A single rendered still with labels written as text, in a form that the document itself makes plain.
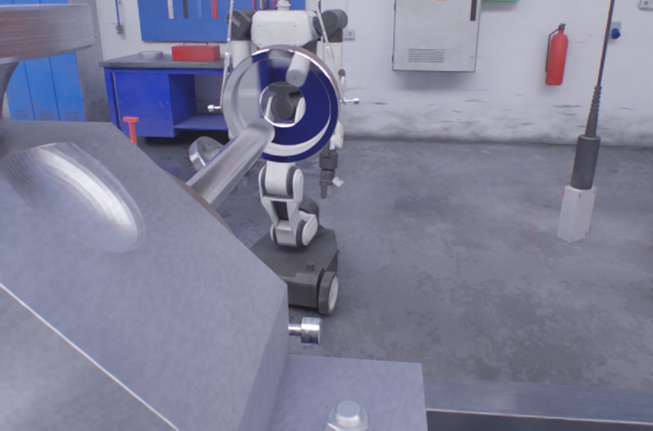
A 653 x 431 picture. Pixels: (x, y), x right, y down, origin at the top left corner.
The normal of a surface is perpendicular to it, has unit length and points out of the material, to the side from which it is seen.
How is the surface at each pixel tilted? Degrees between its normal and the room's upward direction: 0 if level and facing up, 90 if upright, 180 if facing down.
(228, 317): 45
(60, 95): 90
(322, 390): 0
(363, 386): 0
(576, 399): 0
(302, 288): 90
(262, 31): 90
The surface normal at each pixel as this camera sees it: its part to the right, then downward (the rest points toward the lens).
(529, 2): -0.14, 0.34
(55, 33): 0.99, 0.04
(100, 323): 0.70, -0.64
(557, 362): 0.00, -0.94
